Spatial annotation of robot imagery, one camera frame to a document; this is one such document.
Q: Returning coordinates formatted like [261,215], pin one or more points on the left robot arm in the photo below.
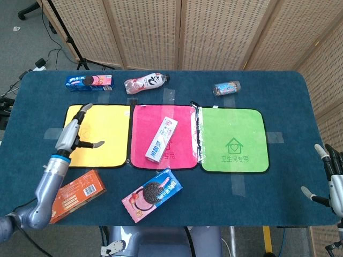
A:
[48,192]

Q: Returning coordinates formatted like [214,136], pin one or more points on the silver table leg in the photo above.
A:
[233,241]

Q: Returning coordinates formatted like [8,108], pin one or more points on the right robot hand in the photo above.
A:
[335,192]

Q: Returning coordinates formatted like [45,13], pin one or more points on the yellow cloth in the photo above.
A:
[112,128]

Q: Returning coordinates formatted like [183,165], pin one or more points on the white toothpaste box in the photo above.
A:
[162,140]

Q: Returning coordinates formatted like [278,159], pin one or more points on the woven folding screen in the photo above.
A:
[150,32]

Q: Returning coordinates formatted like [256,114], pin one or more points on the small clear snack jar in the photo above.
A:
[226,89]

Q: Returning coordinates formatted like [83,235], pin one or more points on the white power strip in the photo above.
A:
[39,65]

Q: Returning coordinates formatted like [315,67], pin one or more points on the black tripod stand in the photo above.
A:
[70,40]

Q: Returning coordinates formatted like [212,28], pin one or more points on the black equipment at table edge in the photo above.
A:
[5,109]

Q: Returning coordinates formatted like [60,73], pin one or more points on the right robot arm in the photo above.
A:
[338,238]

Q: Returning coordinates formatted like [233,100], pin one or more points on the pink blue Oreo pack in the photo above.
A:
[152,194]

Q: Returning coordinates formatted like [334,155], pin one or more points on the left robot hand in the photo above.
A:
[68,135]

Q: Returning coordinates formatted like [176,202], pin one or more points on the green cloth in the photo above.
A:
[233,128]

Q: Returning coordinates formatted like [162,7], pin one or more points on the clear tape piece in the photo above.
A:
[51,134]
[238,184]
[168,95]
[275,137]

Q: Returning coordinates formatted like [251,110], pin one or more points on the blue felt table cover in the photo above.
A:
[289,107]

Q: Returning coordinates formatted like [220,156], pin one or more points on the pink cloth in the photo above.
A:
[144,123]

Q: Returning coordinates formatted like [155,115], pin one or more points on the small blue Oreo box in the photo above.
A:
[89,82]

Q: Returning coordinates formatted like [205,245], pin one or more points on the plastic drink bottle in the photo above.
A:
[146,81]

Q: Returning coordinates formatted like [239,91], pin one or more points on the orange cardboard box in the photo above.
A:
[80,192]

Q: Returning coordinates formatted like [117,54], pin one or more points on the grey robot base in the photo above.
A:
[160,242]

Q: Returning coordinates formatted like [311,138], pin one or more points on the black chair base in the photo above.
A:
[28,9]

